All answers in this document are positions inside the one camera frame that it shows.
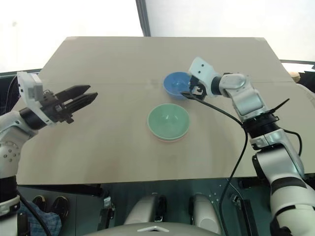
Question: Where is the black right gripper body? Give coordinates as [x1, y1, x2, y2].
[189, 75, 208, 100]

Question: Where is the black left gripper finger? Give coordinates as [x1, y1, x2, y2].
[65, 92, 99, 116]
[55, 85, 92, 102]

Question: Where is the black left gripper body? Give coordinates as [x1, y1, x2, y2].
[40, 89, 75, 125]

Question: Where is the blue bowl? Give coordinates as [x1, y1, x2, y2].
[163, 71, 194, 101]

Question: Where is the green bowl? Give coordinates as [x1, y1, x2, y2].
[147, 103, 191, 142]

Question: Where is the dark shoe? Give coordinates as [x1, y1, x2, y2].
[50, 196, 70, 217]
[31, 195, 51, 212]

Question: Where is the bystander person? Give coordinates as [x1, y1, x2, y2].
[288, 70, 315, 94]

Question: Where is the blue checked cloth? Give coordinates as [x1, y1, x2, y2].
[16, 200, 63, 236]

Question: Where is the white robot right leg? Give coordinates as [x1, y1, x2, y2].
[189, 193, 222, 235]

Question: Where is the white robot leg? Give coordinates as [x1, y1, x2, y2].
[189, 193, 222, 235]
[124, 194, 168, 227]

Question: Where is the white robot left leg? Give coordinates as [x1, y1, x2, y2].
[124, 194, 168, 227]

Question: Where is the grey robot torso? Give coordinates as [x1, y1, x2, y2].
[85, 220, 223, 236]

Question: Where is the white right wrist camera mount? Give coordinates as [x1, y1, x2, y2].
[188, 57, 220, 97]

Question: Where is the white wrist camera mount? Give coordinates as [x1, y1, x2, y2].
[16, 71, 56, 127]
[188, 57, 220, 97]

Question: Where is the long black right arm cable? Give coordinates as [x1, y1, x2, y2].
[190, 94, 248, 223]

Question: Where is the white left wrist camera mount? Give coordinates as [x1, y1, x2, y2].
[16, 71, 56, 127]

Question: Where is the black cable tie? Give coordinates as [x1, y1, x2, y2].
[267, 98, 290, 116]

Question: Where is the dark window post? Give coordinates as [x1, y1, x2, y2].
[135, 0, 152, 37]

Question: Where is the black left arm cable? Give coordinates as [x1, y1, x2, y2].
[16, 193, 49, 236]

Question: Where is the short black right arm cable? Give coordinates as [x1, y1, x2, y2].
[280, 129, 303, 157]

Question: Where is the black table leg frame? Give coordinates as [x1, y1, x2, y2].
[228, 191, 259, 236]
[99, 188, 117, 236]

